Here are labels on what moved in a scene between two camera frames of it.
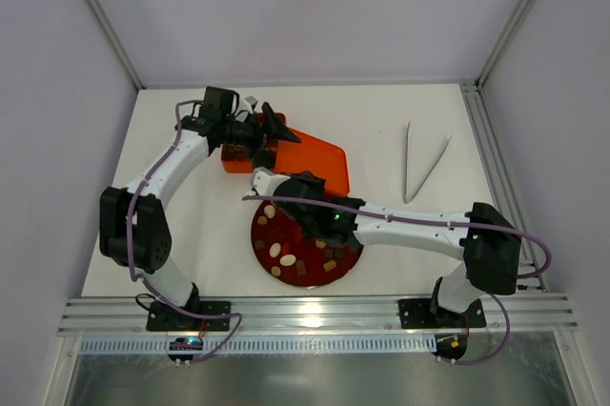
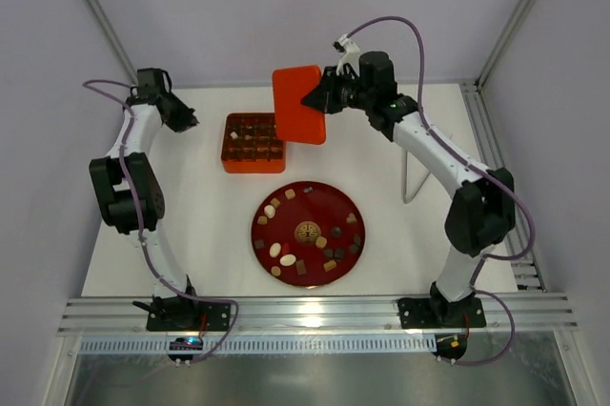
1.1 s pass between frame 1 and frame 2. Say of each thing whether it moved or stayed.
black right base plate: stayed
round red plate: stayed
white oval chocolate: stayed
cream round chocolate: stayed
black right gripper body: moved
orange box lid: moved
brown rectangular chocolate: stayed
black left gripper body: moved
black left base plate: stayed
